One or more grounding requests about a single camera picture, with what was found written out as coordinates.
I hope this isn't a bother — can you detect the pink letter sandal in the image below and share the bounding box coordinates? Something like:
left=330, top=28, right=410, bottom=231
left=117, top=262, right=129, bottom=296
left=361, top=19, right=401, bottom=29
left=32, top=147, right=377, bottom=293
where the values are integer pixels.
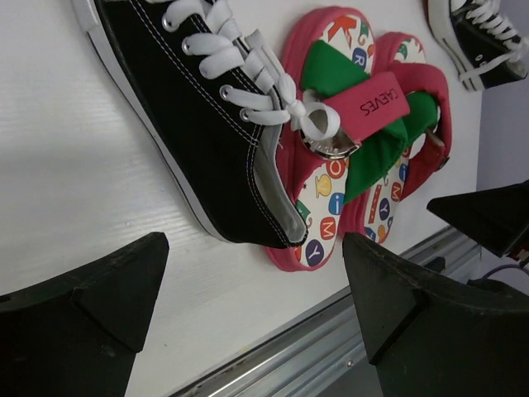
left=267, top=6, right=410, bottom=272
left=338, top=32, right=452, bottom=244

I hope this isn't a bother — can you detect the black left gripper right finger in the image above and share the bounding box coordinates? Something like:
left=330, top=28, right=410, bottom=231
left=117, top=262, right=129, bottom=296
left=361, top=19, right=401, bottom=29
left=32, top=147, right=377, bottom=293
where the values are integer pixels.
left=342, top=233, right=528, bottom=396

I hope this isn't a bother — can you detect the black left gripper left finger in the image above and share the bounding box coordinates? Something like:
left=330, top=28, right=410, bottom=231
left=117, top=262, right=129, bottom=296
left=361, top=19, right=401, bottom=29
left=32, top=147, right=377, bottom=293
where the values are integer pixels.
left=1, top=232, right=169, bottom=396

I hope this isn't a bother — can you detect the black canvas sneaker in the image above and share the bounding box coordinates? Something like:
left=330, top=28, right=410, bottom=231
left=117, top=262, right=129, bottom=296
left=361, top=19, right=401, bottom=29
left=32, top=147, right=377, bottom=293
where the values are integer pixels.
left=73, top=0, right=342, bottom=250
left=426, top=0, right=528, bottom=91

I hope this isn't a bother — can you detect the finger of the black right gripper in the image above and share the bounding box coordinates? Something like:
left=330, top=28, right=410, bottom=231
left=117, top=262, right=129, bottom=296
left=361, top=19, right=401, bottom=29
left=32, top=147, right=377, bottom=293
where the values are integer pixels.
left=427, top=181, right=528, bottom=258

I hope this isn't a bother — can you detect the aluminium table edge rail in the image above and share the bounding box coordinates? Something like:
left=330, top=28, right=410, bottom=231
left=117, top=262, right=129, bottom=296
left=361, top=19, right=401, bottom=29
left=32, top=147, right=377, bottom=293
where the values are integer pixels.
left=167, top=225, right=484, bottom=397

